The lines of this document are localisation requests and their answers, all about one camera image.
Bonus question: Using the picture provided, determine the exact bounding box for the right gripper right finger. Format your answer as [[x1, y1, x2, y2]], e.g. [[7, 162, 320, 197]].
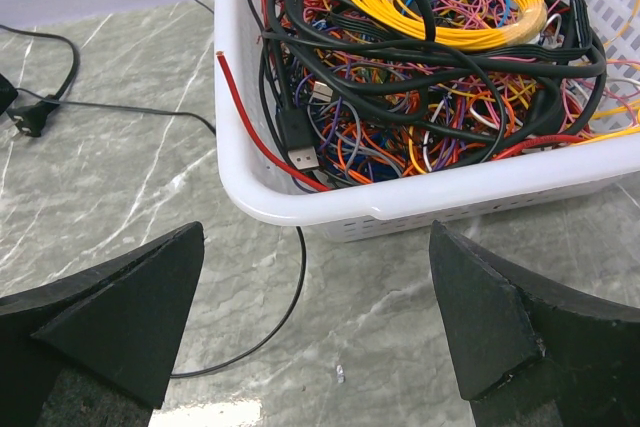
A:
[[429, 222, 639, 400]]

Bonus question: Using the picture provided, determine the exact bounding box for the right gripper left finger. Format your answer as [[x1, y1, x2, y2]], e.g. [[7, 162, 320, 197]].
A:
[[1, 222, 204, 410]]

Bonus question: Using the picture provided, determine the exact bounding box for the white plastic basket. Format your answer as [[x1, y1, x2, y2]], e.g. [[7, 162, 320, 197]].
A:
[[215, 0, 639, 242]]

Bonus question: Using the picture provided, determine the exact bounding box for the black power adapter cable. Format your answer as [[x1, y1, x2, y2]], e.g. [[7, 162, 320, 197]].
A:
[[0, 24, 82, 139]]

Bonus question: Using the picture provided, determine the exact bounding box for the tangled cable bundle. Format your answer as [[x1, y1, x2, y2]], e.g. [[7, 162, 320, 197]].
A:
[[172, 0, 640, 194]]

